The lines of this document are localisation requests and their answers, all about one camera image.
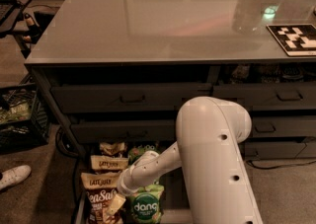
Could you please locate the front green dang chip bag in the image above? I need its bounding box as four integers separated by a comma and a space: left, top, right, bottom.
128, 184, 164, 224

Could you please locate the black white fiducial marker board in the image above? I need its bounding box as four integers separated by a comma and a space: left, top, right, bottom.
267, 24, 316, 57

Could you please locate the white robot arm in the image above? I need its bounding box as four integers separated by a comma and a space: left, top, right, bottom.
117, 97, 263, 224

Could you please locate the brown sea salt chip bag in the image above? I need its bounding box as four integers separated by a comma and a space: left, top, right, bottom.
81, 172, 123, 224

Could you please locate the white sneaker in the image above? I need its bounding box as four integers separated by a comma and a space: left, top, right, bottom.
0, 165, 32, 190

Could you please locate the bottom right drawer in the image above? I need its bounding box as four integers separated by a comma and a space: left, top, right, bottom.
244, 142, 306, 160

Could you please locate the black power cable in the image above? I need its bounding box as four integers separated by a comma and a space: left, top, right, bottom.
246, 158, 316, 171

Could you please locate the top left drawer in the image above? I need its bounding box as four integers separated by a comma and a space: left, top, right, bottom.
51, 82, 212, 113

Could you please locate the middle left drawer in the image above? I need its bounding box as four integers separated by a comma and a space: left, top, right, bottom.
70, 120, 175, 143

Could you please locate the green dang chip bag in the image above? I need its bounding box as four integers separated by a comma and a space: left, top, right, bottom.
128, 144, 158, 164
128, 184, 164, 224

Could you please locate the top right drawer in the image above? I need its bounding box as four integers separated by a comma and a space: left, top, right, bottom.
212, 82, 316, 111

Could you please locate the grey cabinet counter unit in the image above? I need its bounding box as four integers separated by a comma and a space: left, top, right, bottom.
26, 0, 316, 158

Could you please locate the black plastic crate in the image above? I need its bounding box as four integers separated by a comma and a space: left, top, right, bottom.
0, 83, 50, 154

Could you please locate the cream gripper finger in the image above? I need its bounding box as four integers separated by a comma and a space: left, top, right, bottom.
106, 193, 126, 216

